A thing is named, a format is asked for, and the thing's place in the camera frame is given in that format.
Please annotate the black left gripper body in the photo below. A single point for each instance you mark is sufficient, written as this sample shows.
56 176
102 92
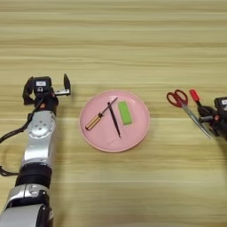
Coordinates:
47 102

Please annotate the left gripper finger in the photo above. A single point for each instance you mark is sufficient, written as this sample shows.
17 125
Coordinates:
27 91
67 84

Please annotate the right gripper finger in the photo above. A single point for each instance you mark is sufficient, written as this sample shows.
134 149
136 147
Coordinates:
206 111

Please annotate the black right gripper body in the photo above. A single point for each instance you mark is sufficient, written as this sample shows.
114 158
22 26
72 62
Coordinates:
220 124

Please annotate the red marker pen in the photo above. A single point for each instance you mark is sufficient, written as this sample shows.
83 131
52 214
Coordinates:
194 95

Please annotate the black pen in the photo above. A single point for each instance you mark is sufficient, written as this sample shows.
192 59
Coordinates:
115 124

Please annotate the pink round plate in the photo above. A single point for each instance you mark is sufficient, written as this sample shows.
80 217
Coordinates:
130 139

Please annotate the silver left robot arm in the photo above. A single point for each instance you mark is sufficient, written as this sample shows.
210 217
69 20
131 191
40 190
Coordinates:
40 142

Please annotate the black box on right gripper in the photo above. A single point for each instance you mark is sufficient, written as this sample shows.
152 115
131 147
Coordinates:
221 103

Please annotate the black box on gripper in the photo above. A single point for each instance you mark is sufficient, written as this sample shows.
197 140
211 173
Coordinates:
221 103
43 83

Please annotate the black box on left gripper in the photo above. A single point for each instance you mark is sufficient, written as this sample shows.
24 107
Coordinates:
43 83

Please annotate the green rectangular eraser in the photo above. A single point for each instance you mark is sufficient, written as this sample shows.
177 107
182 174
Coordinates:
125 113

